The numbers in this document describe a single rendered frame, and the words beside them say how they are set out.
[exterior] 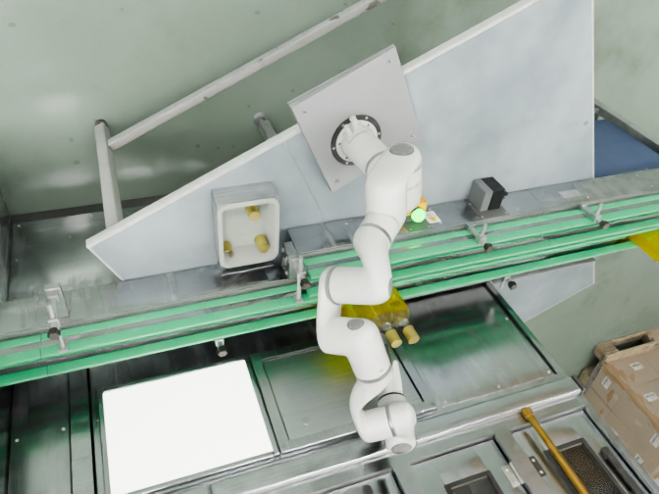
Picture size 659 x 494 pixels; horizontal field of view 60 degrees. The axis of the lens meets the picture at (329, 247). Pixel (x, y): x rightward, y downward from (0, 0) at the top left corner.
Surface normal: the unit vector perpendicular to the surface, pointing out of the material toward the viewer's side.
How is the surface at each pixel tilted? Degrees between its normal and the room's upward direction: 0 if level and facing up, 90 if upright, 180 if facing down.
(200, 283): 90
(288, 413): 90
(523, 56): 0
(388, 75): 3
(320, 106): 3
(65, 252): 90
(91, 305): 90
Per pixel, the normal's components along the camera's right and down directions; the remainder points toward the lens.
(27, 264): 0.08, -0.76
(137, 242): 0.35, 0.62
